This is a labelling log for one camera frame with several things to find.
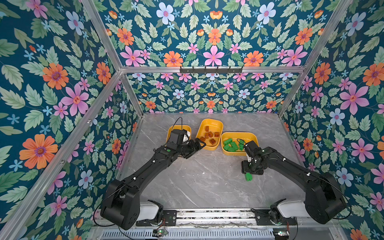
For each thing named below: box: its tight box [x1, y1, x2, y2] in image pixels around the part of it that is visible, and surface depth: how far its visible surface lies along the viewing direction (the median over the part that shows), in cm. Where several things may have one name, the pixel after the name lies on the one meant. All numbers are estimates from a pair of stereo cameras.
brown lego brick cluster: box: [199, 131, 220, 145], surface depth 106 cm
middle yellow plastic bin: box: [195, 118, 224, 151], surface depth 107 cm
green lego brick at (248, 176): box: [245, 172, 253, 181], surface depth 88 cm
